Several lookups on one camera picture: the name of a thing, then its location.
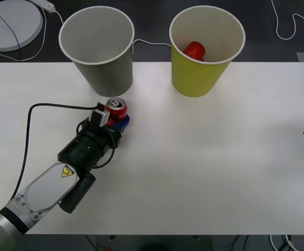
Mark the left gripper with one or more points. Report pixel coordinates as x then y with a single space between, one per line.
107 136

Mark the shiny red drink can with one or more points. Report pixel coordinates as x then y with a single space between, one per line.
116 111

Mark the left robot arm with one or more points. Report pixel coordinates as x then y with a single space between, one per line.
42 188

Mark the grey plastic waste bin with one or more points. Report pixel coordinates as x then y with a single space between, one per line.
107 75

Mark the yellow-green plastic waste bin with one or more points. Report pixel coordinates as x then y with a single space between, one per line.
193 78

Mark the matte red drink can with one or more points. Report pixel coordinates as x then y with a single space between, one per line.
193 49

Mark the white power strip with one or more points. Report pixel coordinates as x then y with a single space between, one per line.
43 4

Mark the round grey base plate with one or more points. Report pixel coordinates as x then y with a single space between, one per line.
0 34

